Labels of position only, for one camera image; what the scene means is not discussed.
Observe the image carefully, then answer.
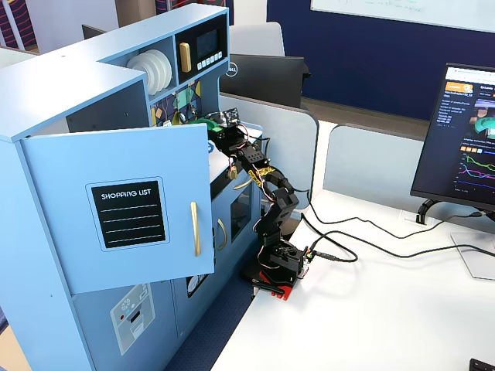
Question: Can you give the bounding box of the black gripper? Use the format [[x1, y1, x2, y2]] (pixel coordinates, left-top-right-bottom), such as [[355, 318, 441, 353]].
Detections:
[[208, 124, 253, 156]]

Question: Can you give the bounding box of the green lid with cube handle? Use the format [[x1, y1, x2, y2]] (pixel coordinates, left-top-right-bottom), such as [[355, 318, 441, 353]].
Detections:
[[192, 117, 223, 133]]

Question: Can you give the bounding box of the red arm base clamp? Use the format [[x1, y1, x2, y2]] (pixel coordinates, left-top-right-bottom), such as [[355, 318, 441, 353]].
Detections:
[[251, 269, 295, 301]]

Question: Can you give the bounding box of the grey desk divider panel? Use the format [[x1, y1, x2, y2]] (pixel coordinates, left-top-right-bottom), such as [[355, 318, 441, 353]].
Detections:
[[323, 122, 495, 233], [218, 92, 320, 208]]

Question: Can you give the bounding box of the black Dell monitor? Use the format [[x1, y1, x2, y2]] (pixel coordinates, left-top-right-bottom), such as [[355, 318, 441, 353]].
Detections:
[[220, 53, 312, 110]]

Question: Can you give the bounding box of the white plate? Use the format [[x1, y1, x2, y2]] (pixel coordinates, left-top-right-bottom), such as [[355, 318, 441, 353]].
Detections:
[[126, 54, 155, 94], [152, 49, 168, 94], [142, 51, 162, 95], [159, 49, 174, 90]]

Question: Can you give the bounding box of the blue shopping list cabinet door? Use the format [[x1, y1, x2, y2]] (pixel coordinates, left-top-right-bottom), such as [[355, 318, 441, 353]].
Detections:
[[19, 123, 216, 295]]

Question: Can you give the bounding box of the black toy microwave door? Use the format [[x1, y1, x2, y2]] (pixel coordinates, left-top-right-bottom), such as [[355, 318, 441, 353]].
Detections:
[[174, 14, 228, 85]]

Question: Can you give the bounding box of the motor controller board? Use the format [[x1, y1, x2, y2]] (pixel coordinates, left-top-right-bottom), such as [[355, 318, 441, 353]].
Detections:
[[301, 246, 315, 278]]

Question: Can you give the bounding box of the blue toy kitchen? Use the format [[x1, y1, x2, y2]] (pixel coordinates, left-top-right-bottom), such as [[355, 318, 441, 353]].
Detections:
[[0, 3, 266, 371]]

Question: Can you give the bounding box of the whiteboard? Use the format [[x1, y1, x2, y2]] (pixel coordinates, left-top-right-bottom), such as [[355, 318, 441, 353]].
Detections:
[[310, 0, 495, 35]]

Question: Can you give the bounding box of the monitor with lit screen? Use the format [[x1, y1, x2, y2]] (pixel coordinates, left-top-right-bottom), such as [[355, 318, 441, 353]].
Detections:
[[409, 62, 495, 214]]

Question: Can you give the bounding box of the silver monitor stand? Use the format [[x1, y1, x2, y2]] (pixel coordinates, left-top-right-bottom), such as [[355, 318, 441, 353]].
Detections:
[[450, 210, 495, 281]]

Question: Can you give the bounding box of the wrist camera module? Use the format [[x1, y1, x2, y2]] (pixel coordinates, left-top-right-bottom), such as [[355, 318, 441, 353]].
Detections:
[[220, 108, 241, 128]]

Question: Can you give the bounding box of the gold microwave handle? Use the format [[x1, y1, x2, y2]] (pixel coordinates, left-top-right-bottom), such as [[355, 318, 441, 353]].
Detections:
[[178, 42, 193, 74]]

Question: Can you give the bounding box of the curved gold door handle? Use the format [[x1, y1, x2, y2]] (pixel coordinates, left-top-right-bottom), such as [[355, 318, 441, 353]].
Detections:
[[217, 218, 228, 252]]

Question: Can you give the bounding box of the straight gold door handle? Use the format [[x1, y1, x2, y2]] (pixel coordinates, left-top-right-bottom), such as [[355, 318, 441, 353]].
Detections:
[[189, 201, 203, 257]]

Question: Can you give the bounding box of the white desk cable grommet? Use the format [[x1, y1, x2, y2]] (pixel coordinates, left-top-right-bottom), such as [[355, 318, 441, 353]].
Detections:
[[401, 209, 437, 230]]

